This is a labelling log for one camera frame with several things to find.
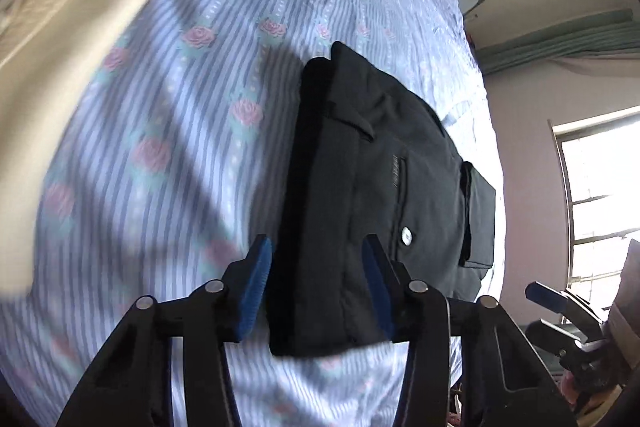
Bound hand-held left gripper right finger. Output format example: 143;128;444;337
361;234;576;427

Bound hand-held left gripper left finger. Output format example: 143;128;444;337
55;234;275;427

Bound green curtain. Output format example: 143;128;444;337
475;9;640;72

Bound grey cloth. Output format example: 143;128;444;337
605;252;640;358

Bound black pants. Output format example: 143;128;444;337
270;41;497;358

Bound person's right hand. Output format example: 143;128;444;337
559;369;583;405

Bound window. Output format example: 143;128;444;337
547;107;640;308

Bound folded beige cloth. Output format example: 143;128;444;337
0;0;182;295

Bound floral striped bed sheet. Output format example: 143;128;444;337
0;0;508;427

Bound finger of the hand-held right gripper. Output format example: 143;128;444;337
525;319;587;358
525;282;607;325

